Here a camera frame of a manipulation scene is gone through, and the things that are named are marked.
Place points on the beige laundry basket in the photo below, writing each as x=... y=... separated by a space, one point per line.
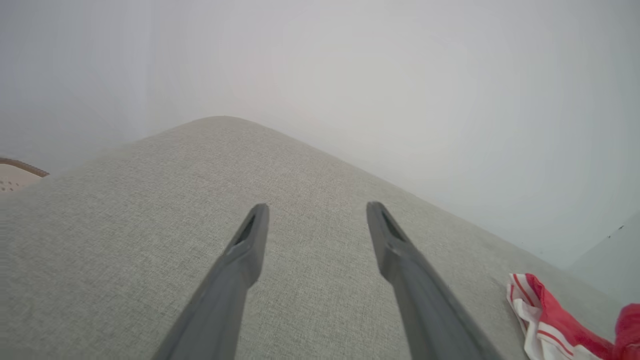
x=15 y=177

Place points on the red garment with white sleeves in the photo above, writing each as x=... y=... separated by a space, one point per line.
x=550 y=322

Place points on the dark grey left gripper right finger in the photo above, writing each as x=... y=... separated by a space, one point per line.
x=430 y=310

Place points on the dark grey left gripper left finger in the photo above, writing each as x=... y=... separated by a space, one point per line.
x=220 y=305

